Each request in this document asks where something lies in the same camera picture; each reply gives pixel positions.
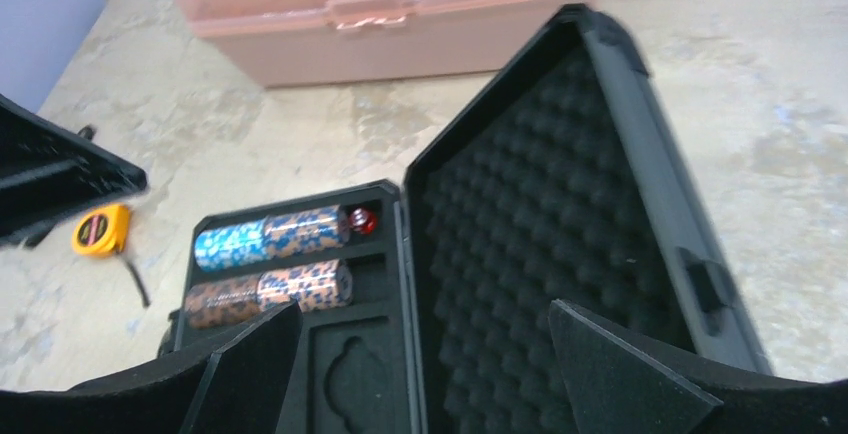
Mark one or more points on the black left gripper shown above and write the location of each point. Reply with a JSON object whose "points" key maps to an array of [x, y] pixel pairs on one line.
{"points": [[49, 174]]}

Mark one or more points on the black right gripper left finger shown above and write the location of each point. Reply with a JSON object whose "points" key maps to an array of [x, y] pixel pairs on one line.
{"points": [[232, 382]]}

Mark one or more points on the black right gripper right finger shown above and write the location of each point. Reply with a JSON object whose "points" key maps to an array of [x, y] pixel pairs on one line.
{"points": [[620, 381]]}

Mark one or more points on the blue poker chip stack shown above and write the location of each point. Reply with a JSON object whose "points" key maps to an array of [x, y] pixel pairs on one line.
{"points": [[231, 246]]}

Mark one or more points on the red dice pair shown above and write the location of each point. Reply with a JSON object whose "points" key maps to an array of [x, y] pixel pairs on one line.
{"points": [[362, 220]]}

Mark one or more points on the black plastic poker case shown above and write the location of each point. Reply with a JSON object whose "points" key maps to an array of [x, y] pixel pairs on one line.
{"points": [[559, 180]]}

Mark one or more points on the yellow tape measure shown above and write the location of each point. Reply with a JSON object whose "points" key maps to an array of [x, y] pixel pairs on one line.
{"points": [[103, 233]]}

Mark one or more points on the translucent pink plastic toolbox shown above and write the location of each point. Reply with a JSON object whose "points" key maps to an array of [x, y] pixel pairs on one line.
{"points": [[281, 43]]}

